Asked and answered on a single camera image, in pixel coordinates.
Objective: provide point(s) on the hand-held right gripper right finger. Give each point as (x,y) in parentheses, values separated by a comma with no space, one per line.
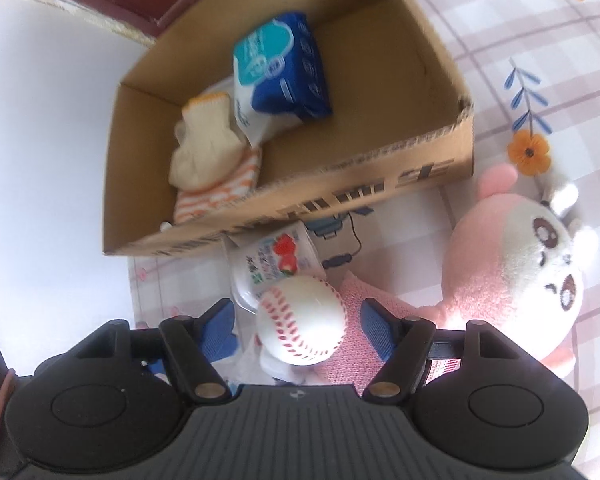
(375,325)

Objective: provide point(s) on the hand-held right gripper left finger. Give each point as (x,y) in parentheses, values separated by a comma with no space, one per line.
(220,327)

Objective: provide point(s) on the pink knitted cloth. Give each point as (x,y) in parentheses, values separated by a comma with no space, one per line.
(352,360)

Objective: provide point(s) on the white baseball red stitching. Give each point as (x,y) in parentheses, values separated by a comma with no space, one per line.
(305,320)

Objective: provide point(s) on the white yogurt cup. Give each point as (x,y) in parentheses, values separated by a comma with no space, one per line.
(275,255)

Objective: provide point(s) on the white striped towel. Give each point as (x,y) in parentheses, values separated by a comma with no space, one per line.
(225,185)

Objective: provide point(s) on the pink white plush toy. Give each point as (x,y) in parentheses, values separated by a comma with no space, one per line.
(505,260)

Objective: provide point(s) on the brown cardboard box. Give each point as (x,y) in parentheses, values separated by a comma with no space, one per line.
(380,85)

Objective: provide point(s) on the blue tissue pack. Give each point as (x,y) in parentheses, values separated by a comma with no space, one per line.
(280,75)

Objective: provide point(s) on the checked printed bed sheet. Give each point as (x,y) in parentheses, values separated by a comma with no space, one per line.
(555,60)

